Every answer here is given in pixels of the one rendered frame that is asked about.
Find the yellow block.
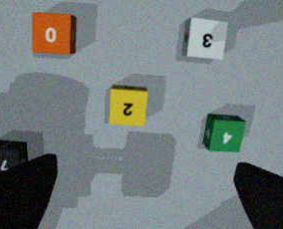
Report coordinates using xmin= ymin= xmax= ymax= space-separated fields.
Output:
xmin=110 ymin=86 xmax=148 ymax=126

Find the small green block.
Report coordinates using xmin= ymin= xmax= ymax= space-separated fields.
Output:
xmin=203 ymin=114 xmax=246 ymax=151

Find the orange block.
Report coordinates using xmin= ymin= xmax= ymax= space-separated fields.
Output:
xmin=32 ymin=13 xmax=77 ymax=55

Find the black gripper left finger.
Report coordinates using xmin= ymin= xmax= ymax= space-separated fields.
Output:
xmin=0 ymin=153 xmax=58 ymax=229

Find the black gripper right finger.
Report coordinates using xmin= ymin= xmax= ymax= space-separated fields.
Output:
xmin=234 ymin=162 xmax=283 ymax=229

